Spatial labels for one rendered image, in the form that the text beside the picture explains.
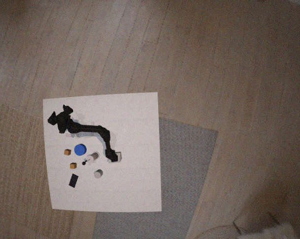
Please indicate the blue cylinder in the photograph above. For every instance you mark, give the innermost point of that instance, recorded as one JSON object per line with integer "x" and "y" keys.
{"x": 80, "y": 149}

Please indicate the black flat square pad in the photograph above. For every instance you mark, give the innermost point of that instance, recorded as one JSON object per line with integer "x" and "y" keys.
{"x": 73, "y": 180}

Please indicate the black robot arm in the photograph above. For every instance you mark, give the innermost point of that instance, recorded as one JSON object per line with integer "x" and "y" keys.
{"x": 65, "y": 122}

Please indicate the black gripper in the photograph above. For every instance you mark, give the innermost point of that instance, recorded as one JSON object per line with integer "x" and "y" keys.
{"x": 54, "y": 119}

